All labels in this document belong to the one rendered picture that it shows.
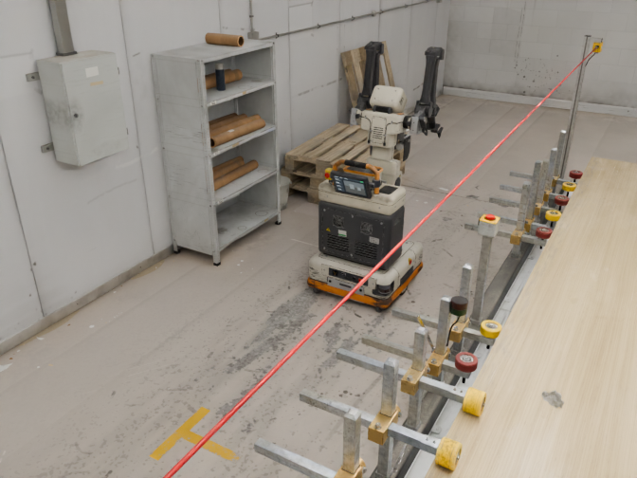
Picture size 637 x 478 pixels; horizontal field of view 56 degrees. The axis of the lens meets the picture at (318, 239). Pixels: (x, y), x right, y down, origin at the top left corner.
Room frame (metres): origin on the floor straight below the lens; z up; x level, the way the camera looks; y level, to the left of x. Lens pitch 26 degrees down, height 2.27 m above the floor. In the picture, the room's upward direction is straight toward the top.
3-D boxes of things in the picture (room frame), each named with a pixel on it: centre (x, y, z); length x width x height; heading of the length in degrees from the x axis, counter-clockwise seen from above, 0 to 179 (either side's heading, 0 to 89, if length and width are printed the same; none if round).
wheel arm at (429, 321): (2.07, -0.51, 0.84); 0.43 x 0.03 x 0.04; 60
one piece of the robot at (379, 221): (3.75, -0.30, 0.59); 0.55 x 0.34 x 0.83; 60
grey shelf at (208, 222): (4.58, 0.75, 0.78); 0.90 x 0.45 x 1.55; 150
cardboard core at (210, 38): (4.68, 0.70, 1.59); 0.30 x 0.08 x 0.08; 60
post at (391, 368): (1.42, -0.21, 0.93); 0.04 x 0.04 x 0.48; 60
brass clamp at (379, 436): (1.40, -0.20, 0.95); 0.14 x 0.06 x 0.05; 150
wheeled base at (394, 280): (3.83, -0.35, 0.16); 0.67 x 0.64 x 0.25; 150
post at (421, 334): (1.64, -0.34, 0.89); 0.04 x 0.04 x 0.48; 60
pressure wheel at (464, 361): (1.77, -0.54, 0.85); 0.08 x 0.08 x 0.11
